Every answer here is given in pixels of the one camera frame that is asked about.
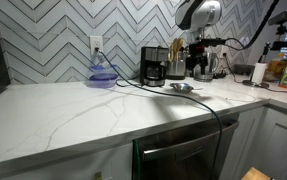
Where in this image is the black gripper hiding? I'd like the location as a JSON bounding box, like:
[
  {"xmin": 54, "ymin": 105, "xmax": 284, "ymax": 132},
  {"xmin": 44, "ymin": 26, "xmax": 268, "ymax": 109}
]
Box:
[{"xmin": 186, "ymin": 38, "xmax": 225, "ymax": 70}]

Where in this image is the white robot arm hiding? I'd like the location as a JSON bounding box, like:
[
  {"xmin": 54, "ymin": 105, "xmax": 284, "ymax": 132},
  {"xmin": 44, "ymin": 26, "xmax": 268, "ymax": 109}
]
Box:
[{"xmin": 175, "ymin": 0, "xmax": 225, "ymax": 74}]

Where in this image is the wooden spoon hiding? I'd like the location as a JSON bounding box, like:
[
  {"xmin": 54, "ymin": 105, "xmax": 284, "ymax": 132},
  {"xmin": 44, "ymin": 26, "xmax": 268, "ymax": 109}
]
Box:
[{"xmin": 170, "ymin": 38, "xmax": 183, "ymax": 61}]

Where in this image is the small metal bowl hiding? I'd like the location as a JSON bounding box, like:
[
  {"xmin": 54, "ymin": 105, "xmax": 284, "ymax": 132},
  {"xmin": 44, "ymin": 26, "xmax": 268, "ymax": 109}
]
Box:
[{"xmin": 170, "ymin": 83, "xmax": 193, "ymax": 93}]

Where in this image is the black coffee maker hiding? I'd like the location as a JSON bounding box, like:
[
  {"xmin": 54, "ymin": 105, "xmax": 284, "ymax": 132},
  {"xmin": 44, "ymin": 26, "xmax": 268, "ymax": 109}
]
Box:
[{"xmin": 140, "ymin": 46, "xmax": 169, "ymax": 87}]

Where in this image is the paper towel roll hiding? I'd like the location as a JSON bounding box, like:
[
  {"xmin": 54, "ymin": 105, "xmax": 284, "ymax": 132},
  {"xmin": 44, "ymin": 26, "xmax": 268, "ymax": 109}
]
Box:
[{"xmin": 242, "ymin": 63, "xmax": 269, "ymax": 88}]

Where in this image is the stainless dishwasher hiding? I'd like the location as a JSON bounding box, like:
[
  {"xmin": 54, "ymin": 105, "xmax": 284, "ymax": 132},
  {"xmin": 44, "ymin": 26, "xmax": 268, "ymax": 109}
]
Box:
[{"xmin": 132, "ymin": 113, "xmax": 239, "ymax": 180}]

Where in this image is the purple plastic container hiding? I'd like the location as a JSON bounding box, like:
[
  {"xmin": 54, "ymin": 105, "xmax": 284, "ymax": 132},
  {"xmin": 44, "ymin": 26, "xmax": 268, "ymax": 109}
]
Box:
[{"xmin": 87, "ymin": 65, "xmax": 118, "ymax": 88}]

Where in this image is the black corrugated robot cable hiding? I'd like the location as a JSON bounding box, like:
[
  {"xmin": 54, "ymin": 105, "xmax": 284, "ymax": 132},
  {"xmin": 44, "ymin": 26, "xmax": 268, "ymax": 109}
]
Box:
[{"xmin": 224, "ymin": 0, "xmax": 281, "ymax": 52}]

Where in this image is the white wall outlet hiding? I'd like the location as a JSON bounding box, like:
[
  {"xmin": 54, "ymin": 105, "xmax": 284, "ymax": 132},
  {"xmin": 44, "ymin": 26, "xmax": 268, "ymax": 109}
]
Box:
[{"xmin": 90, "ymin": 36, "xmax": 103, "ymax": 55}]

